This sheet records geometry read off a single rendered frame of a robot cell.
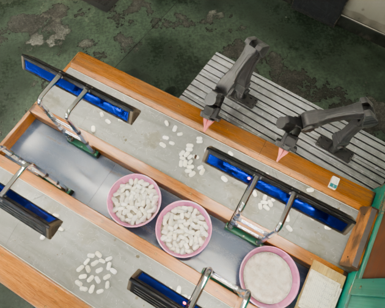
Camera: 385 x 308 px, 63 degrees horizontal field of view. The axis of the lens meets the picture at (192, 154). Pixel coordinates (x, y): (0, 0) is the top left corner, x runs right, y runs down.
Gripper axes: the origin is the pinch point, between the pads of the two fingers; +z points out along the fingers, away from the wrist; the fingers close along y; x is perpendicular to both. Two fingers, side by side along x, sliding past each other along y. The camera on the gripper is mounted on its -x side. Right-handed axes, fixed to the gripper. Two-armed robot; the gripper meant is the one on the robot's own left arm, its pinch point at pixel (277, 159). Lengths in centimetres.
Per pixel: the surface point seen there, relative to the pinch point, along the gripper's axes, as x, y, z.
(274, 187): -32.2, 2.0, 2.3
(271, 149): 12.7, -4.5, -0.3
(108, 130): -4, -86, 27
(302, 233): -5.9, 26.1, 25.2
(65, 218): -36, -77, 65
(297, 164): 11.7, 10.6, 0.5
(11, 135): -21, -131, 50
